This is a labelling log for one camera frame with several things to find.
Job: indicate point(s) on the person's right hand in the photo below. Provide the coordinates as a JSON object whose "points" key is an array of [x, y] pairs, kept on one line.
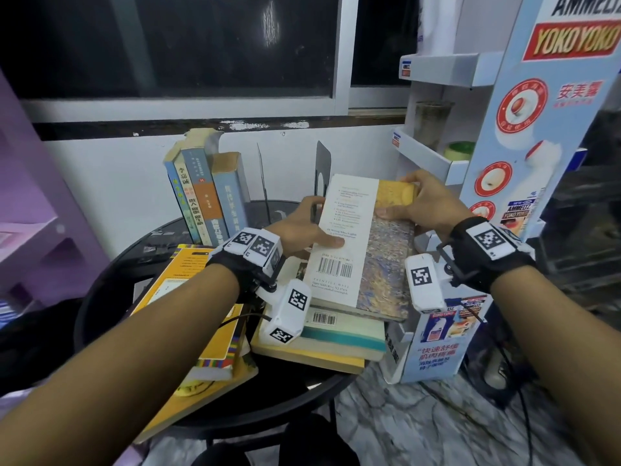
{"points": [[434, 208]]}

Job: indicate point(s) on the person's left hand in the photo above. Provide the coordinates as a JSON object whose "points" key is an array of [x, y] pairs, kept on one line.
{"points": [[296, 232]]}

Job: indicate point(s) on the person's right thumb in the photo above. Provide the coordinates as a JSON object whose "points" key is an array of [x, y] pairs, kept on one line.
{"points": [[394, 213]]}

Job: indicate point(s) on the person's left thumb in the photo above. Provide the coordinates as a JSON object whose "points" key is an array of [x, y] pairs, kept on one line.
{"points": [[329, 241]]}

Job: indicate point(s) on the white and marbled paperback book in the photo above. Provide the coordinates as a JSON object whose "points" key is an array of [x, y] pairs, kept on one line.
{"points": [[373, 257]]}

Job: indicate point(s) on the person's left forearm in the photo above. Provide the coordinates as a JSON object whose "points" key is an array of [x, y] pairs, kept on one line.
{"points": [[121, 363]]}

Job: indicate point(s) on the person's right forearm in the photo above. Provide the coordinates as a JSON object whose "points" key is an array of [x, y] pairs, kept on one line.
{"points": [[558, 344]]}

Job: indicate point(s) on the thin black metal bookend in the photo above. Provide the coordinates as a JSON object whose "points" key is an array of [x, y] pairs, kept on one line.
{"points": [[263, 184]]}

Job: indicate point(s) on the book with teal stripe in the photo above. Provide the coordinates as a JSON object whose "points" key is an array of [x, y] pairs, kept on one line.
{"points": [[344, 332]]}

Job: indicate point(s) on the clear glass jar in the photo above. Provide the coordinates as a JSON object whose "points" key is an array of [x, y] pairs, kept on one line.
{"points": [[432, 123]]}

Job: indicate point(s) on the light blue worn upright book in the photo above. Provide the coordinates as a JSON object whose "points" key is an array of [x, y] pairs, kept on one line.
{"points": [[233, 194]]}

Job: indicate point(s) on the blue and orange upright book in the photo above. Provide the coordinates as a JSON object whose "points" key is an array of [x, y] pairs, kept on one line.
{"points": [[206, 189]]}

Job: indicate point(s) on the blue upright book yellow label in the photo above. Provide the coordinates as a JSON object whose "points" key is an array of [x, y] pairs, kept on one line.
{"points": [[191, 203]]}

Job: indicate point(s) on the yellow cover book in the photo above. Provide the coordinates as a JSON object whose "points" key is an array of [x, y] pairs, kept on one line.
{"points": [[187, 269]]}

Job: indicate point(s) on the green and blue upright book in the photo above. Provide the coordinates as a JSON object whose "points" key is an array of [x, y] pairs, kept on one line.
{"points": [[178, 203]]}

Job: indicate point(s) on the book with colourful striped edge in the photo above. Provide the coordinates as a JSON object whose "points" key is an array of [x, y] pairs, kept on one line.
{"points": [[221, 368]]}

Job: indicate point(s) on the white and blue cardboard display stand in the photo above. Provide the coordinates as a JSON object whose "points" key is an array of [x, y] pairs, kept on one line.
{"points": [[533, 116]]}

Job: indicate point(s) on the dark glass cabinet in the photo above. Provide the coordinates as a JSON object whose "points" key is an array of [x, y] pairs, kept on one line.
{"points": [[582, 213]]}

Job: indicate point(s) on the black stool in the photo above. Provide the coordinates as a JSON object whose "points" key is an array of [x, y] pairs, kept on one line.
{"points": [[291, 444]]}

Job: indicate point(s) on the large yellow book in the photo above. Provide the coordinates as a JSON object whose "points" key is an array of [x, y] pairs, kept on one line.
{"points": [[194, 405]]}

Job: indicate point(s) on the round black table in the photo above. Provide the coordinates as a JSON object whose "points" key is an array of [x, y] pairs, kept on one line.
{"points": [[111, 286]]}

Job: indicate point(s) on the purple shelf unit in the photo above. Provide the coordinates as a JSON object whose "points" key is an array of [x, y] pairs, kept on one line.
{"points": [[39, 208]]}

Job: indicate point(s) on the black bag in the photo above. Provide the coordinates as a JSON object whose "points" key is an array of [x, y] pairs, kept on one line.
{"points": [[34, 344]]}

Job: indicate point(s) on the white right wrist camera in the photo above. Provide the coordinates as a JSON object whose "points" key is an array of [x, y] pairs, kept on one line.
{"points": [[424, 283]]}

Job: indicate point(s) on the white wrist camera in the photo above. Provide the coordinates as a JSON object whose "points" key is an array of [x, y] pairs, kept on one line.
{"points": [[286, 315], [424, 283]]}

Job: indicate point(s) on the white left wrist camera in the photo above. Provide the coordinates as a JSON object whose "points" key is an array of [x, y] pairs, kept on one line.
{"points": [[286, 315]]}

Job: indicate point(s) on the window with white frame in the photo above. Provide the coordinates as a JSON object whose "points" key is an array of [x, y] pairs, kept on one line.
{"points": [[194, 48]]}

